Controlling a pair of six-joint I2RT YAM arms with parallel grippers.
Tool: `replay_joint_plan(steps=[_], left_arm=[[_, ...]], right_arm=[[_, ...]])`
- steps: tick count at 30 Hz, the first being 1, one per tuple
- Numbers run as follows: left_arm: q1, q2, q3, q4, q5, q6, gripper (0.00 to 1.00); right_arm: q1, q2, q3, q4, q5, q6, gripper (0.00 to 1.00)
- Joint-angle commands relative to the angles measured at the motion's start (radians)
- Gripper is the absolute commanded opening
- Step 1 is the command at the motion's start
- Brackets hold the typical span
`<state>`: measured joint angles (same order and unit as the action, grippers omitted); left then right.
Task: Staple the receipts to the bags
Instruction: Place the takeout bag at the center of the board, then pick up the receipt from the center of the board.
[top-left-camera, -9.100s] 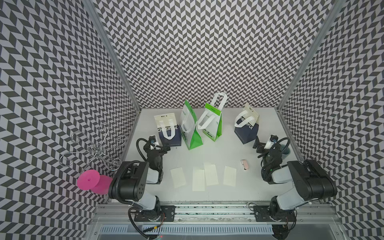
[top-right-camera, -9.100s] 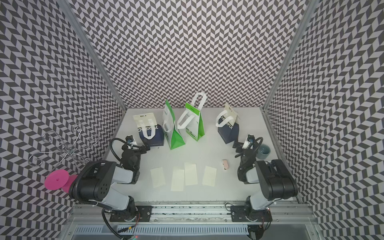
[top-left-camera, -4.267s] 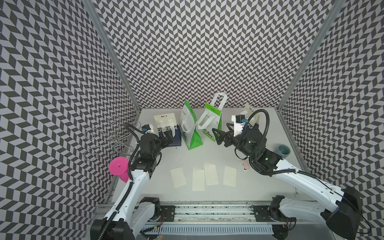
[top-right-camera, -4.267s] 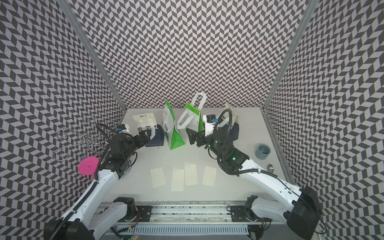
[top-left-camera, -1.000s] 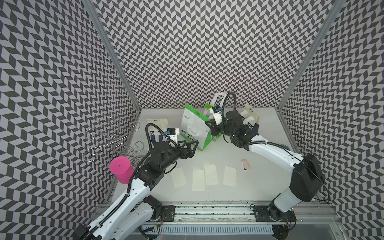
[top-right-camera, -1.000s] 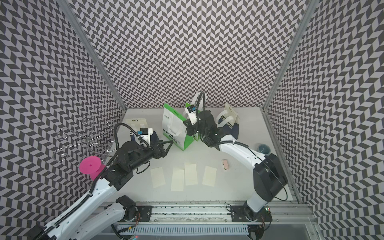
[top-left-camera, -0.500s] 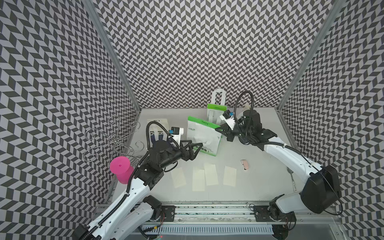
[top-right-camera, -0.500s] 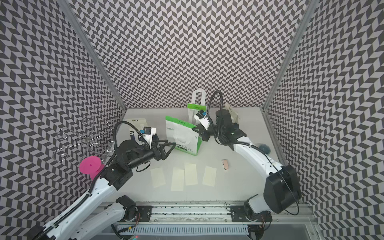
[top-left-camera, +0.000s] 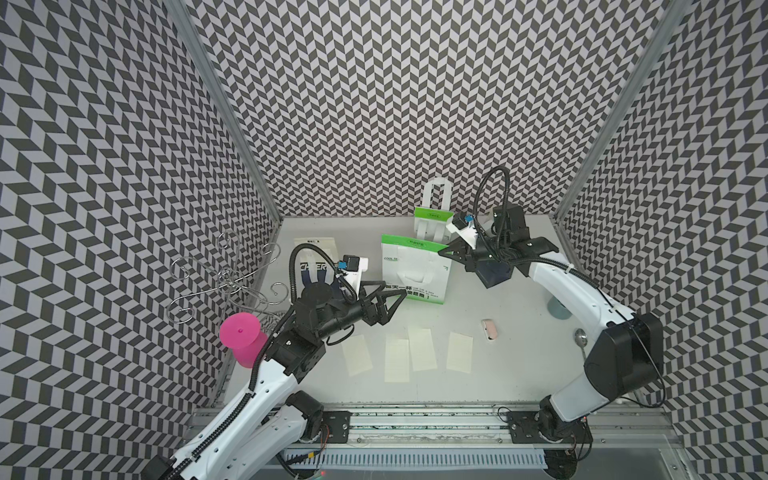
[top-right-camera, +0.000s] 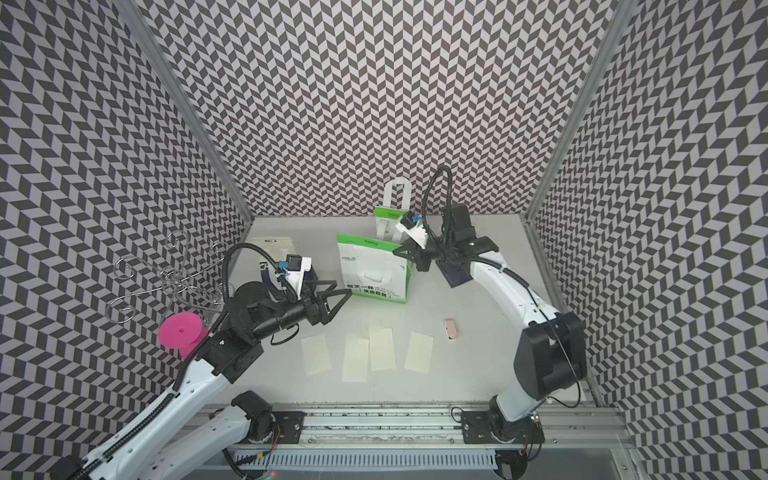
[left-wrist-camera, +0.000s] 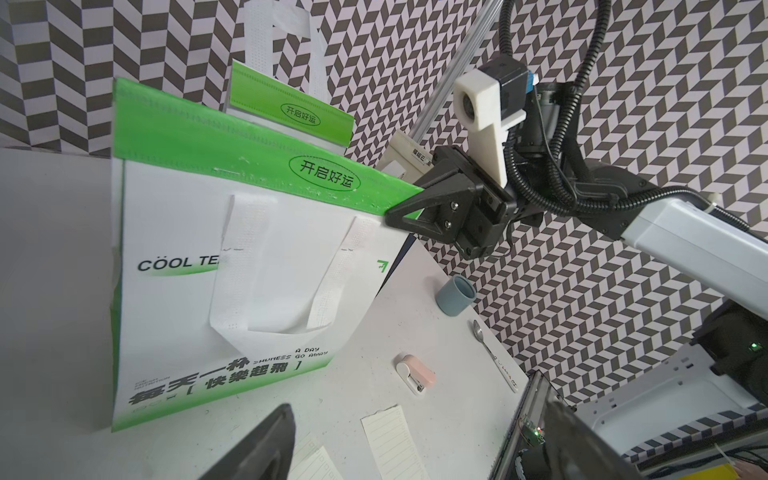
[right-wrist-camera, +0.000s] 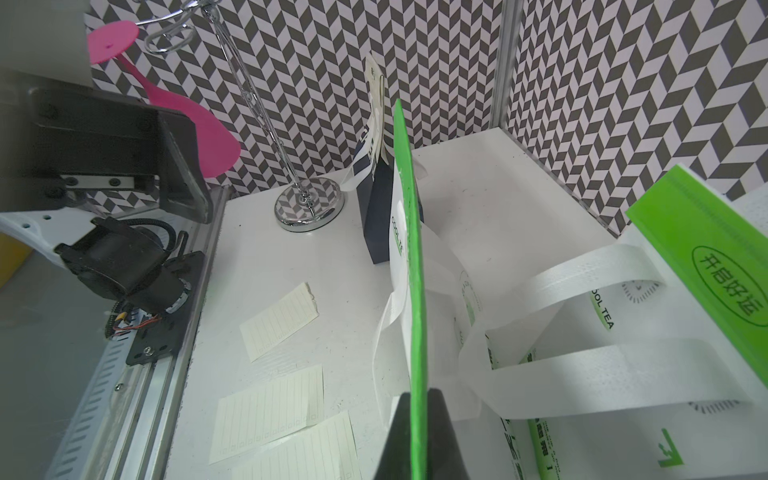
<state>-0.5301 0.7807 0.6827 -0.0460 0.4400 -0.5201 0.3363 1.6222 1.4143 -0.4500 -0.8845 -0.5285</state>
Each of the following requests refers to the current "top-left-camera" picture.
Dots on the metal spoon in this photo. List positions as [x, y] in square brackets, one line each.
[581, 340]

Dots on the white vented cable duct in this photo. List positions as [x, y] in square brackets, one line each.
[419, 459]

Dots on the cream receipt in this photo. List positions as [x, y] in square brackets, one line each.
[356, 355]
[397, 361]
[459, 353]
[422, 350]

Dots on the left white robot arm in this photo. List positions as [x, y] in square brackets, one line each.
[270, 413]

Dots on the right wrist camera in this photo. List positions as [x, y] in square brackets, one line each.
[463, 225]

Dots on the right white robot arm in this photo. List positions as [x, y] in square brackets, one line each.
[626, 351]

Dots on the grey blue cup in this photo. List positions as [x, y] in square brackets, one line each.
[557, 309]

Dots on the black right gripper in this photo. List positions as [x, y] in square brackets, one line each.
[465, 255]

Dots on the aluminium corner post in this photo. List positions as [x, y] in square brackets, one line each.
[188, 34]
[672, 17]

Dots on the aluminium corner post right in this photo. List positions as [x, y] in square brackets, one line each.
[672, 17]

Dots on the small pink stapler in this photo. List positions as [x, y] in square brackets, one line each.
[490, 329]

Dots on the green white bag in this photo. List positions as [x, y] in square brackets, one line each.
[415, 266]
[431, 223]

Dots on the navy cream Cheerful bag left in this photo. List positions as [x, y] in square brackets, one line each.
[312, 267]

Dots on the aluminium corner post left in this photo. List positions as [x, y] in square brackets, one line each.
[188, 34]

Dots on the pink plastic cup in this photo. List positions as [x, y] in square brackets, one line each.
[242, 333]

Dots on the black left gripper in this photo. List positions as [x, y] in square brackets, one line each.
[380, 314]

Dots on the green white bag front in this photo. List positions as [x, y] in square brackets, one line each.
[415, 266]

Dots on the silver wire stand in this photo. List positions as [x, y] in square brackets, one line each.
[233, 284]

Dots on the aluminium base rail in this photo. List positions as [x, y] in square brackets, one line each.
[477, 424]

